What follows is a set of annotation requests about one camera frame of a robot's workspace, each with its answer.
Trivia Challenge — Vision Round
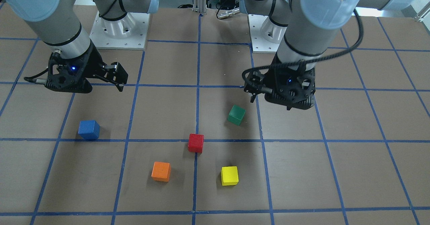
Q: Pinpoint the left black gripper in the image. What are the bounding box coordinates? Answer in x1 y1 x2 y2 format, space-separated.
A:
243 55 316 110

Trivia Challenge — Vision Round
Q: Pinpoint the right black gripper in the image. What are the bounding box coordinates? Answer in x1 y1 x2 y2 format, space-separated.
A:
44 43 128 93

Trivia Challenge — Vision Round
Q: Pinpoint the red block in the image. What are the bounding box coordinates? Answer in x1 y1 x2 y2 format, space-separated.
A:
188 134 204 153

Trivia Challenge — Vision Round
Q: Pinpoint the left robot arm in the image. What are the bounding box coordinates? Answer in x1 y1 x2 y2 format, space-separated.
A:
240 0 414 110

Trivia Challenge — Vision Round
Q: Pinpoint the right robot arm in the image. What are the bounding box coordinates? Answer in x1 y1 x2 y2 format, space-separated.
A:
5 0 159 93

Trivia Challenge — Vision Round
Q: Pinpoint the green block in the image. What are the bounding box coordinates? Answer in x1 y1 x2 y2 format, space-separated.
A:
227 105 246 126

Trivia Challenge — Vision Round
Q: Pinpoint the blue block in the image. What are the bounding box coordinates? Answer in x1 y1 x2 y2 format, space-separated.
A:
78 120 100 140

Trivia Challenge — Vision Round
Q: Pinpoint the yellow block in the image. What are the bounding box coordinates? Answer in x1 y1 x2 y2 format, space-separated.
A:
221 166 239 186

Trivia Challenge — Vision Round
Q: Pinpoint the orange block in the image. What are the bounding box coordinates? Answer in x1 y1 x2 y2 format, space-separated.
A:
151 161 171 182

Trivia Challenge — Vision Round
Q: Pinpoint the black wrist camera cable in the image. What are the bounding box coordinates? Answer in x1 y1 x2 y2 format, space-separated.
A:
243 8 364 86

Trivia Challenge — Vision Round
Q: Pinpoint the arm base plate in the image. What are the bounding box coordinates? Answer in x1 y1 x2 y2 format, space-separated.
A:
248 14 286 53
89 12 151 50

